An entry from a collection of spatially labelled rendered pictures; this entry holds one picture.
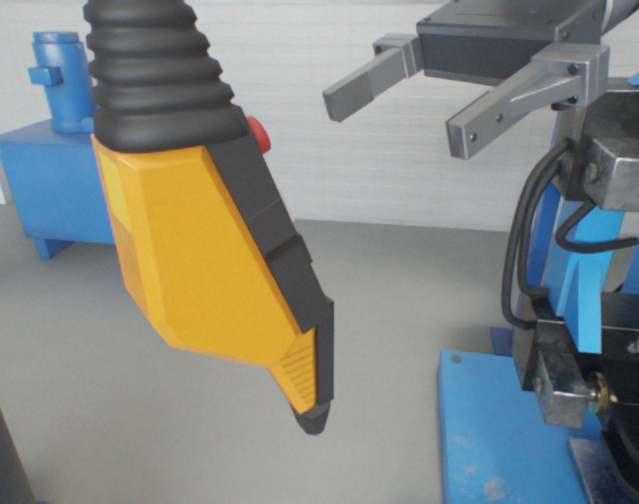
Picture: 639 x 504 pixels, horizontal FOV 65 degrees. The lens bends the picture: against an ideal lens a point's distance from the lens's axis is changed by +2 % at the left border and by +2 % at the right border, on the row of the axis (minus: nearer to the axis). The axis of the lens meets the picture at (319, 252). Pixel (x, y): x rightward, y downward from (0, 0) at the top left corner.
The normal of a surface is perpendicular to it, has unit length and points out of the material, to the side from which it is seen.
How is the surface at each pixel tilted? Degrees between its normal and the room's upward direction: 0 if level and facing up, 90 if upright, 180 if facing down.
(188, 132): 81
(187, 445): 0
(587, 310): 51
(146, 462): 0
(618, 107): 90
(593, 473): 0
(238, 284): 90
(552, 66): 111
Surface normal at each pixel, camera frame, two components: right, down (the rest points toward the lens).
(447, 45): -0.76, 0.57
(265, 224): 0.57, 0.37
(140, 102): 0.26, 0.28
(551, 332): -0.18, 0.45
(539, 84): -0.31, -0.73
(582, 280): -0.14, -0.22
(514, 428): -0.01, -0.89
